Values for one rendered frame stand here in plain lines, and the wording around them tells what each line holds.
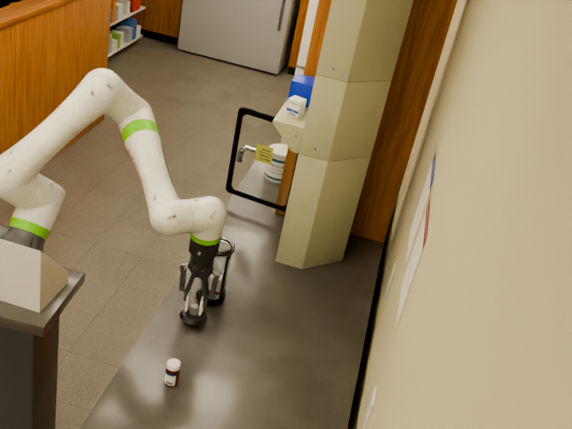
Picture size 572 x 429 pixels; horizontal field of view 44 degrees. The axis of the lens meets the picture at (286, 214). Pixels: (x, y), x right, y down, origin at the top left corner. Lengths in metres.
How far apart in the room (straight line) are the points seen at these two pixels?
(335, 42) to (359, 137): 0.38
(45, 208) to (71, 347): 1.41
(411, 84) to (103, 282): 2.15
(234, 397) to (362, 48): 1.19
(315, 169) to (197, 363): 0.81
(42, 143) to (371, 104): 1.11
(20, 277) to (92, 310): 1.59
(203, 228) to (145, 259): 2.22
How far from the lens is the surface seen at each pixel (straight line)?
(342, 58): 2.40
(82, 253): 4.34
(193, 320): 2.35
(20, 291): 2.39
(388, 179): 2.93
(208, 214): 2.11
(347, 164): 2.60
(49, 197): 2.39
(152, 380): 2.18
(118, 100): 2.25
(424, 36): 2.74
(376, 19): 2.40
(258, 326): 2.43
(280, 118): 2.54
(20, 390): 2.66
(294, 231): 2.68
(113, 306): 3.94
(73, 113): 2.25
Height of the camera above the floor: 2.46
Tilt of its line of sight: 29 degrees down
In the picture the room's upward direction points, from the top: 12 degrees clockwise
